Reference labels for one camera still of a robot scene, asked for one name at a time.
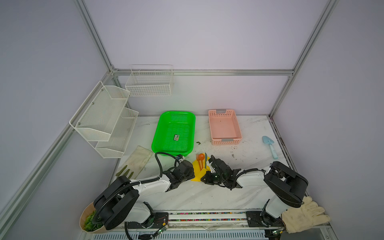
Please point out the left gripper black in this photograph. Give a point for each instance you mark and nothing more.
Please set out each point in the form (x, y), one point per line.
(191, 175)

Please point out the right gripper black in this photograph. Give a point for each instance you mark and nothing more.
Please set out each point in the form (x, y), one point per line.
(207, 178)

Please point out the yellow paper napkin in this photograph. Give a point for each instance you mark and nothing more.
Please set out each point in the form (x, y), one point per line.
(199, 173)

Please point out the orange plastic spoon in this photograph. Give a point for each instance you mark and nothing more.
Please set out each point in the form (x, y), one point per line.
(201, 160)

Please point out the pink plastic basket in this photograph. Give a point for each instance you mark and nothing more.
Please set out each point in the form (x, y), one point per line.
(224, 127)

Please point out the green plastic basket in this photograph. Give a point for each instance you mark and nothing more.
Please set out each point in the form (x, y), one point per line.
(175, 133)

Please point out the teal plastic knife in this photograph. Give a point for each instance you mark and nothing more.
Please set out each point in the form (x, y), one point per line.
(205, 162)

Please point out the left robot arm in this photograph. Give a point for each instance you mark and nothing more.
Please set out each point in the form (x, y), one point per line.
(119, 203)

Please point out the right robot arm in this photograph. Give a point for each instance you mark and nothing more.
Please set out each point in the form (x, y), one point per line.
(288, 186)

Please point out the light blue garden trowel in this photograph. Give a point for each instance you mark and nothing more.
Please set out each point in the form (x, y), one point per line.
(268, 141)

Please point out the white mesh two-tier shelf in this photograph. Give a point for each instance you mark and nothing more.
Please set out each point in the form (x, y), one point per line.
(105, 121)

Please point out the cream work glove right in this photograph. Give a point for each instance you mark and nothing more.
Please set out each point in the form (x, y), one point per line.
(304, 218)

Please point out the paper bag with greens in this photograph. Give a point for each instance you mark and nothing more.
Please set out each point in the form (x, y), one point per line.
(86, 221)

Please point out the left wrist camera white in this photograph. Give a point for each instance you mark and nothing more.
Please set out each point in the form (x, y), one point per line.
(180, 157)

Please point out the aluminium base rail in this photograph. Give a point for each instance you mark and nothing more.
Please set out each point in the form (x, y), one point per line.
(251, 219)

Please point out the white wire basket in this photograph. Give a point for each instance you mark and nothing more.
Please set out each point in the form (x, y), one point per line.
(150, 80)

